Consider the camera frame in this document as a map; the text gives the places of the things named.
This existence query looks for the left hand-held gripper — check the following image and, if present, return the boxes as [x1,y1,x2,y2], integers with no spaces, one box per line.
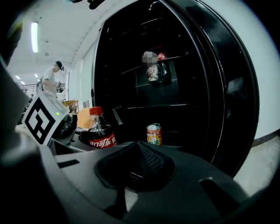
[21,90,92,154]

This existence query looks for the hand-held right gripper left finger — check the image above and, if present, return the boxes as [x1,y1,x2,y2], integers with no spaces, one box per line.
[95,141,141,190]

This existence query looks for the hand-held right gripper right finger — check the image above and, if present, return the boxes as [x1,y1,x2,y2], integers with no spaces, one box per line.
[125,141,176,193]

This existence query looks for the cola drink bottle red cap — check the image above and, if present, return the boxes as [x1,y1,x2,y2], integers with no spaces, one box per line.
[88,106,118,149]

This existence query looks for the orange drink can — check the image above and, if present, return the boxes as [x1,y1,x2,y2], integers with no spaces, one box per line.
[146,122,163,146]

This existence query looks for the black fridge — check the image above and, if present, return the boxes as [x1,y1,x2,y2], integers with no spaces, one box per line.
[90,0,260,178]

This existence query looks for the white patterned drink can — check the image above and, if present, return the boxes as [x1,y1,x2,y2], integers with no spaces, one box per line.
[142,51,159,82]

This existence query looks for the dark drink bottle red label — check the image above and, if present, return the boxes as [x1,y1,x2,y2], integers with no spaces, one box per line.
[157,52,172,83]

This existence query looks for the wooden table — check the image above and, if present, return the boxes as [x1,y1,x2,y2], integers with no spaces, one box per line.
[61,100,80,114]

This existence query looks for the metal railing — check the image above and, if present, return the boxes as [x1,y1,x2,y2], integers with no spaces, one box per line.
[19,84,38,94]

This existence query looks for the long ceiling light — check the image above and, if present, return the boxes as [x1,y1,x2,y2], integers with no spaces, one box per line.
[30,21,39,53]

